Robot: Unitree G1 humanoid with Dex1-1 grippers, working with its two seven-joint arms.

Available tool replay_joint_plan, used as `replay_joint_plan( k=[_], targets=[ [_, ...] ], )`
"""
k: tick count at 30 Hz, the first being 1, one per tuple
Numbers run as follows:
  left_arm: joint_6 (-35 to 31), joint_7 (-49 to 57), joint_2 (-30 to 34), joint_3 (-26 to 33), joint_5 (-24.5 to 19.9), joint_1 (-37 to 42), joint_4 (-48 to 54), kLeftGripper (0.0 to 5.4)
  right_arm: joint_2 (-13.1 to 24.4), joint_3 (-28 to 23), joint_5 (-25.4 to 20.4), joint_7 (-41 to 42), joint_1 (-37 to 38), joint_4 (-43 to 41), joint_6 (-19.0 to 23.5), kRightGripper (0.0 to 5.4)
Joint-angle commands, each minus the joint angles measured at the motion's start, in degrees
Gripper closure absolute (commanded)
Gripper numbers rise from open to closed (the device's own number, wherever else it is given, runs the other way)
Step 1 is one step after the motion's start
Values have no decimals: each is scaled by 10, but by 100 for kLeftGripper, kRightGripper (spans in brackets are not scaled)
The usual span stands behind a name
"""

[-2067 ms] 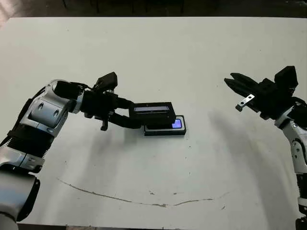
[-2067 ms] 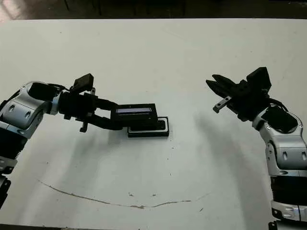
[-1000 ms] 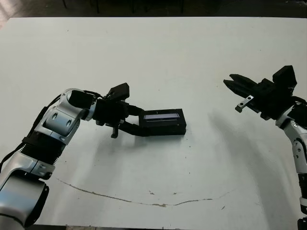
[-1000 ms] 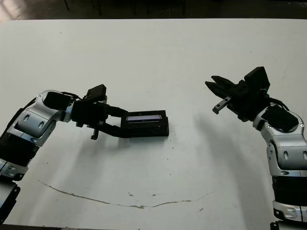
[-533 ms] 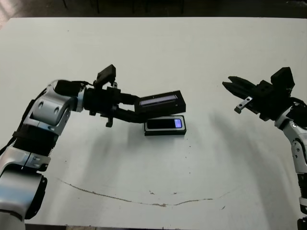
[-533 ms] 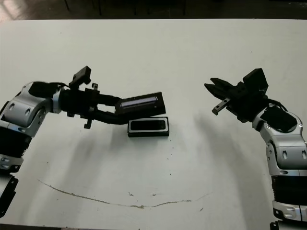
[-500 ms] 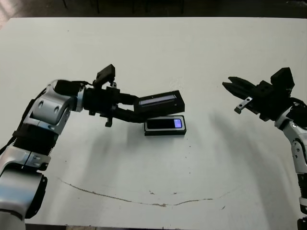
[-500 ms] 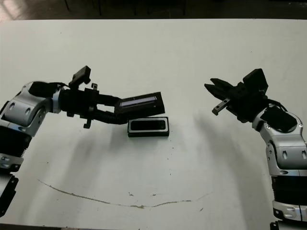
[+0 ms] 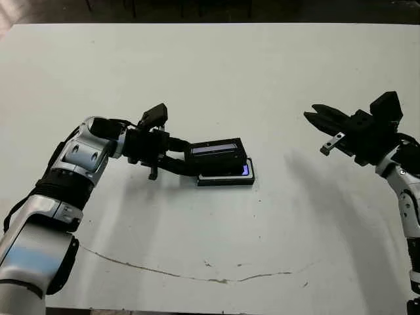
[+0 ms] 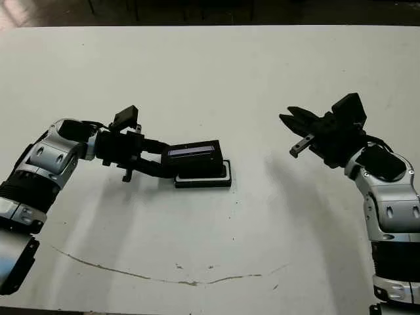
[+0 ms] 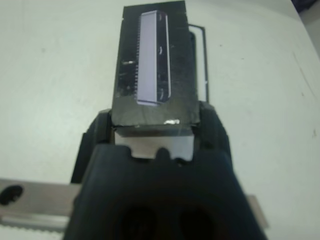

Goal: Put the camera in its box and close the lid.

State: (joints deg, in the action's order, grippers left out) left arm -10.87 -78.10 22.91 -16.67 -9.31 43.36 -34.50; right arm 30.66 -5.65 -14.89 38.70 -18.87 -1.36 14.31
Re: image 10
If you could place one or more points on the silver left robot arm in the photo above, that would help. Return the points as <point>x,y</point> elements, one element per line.
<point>42,164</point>

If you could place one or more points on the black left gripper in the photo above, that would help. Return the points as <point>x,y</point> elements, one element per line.
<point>118,147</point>

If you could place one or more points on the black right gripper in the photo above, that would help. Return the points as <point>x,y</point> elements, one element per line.
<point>338,144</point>

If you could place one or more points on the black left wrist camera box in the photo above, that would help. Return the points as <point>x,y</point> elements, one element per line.
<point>126,116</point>

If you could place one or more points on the black box lid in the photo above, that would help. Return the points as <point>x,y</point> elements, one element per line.
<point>197,160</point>

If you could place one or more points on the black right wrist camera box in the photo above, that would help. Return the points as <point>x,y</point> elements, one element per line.
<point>349,108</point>

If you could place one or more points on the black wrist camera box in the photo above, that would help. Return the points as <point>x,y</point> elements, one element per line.
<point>349,108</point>
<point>126,116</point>

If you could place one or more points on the black box base white insert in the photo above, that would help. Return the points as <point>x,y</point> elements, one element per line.
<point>203,184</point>

